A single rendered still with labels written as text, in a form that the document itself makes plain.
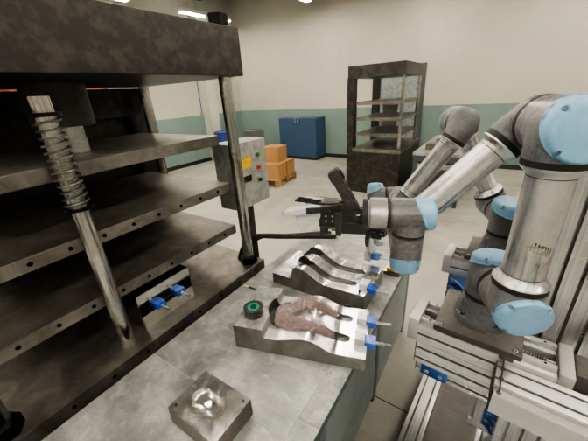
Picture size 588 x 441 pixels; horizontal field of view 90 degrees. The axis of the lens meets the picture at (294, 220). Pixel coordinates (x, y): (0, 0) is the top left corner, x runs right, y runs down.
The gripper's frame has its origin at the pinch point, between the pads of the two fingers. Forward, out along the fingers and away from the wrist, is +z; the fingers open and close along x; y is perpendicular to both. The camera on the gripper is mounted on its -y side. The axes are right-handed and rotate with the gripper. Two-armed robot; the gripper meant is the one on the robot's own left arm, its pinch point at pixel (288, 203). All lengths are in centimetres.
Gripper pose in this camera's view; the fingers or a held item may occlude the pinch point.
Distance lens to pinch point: 76.1
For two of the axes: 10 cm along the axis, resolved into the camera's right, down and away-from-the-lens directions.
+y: 0.3, 9.6, 2.7
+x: 2.1, -2.7, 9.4
